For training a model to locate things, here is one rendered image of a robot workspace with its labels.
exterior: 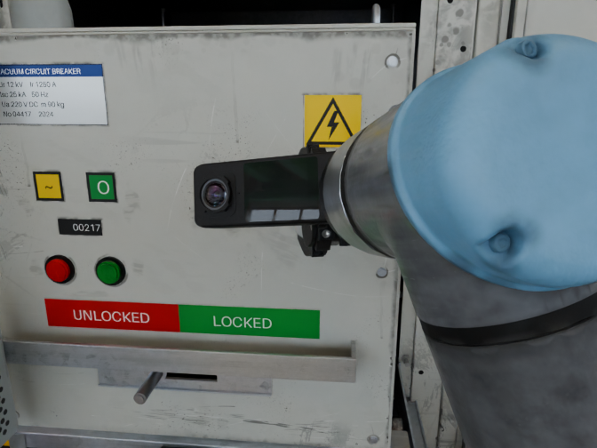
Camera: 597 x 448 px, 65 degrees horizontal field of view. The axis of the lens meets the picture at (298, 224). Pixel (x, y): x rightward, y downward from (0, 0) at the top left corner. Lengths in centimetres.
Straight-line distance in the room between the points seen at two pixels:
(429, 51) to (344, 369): 43
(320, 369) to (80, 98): 37
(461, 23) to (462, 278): 56
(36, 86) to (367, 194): 43
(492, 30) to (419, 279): 56
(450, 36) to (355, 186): 51
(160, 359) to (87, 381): 13
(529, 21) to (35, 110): 59
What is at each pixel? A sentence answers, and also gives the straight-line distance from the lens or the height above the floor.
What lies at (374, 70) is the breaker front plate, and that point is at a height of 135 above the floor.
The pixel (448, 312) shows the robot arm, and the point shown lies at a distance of 17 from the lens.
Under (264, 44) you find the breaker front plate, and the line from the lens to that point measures 48.
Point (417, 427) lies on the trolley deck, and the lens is 79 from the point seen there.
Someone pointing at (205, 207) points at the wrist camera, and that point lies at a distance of 33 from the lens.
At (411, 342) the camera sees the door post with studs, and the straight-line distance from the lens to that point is 79.
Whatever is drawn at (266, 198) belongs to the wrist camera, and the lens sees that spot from 31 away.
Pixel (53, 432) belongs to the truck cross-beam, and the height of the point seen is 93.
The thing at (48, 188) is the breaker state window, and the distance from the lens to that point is 57.
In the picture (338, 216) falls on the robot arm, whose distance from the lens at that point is 24.
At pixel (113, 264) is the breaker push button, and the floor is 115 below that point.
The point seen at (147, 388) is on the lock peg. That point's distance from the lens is 57.
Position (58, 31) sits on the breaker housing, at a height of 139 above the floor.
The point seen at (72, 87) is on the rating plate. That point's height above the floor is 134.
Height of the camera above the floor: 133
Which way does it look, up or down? 15 degrees down
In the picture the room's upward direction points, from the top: straight up
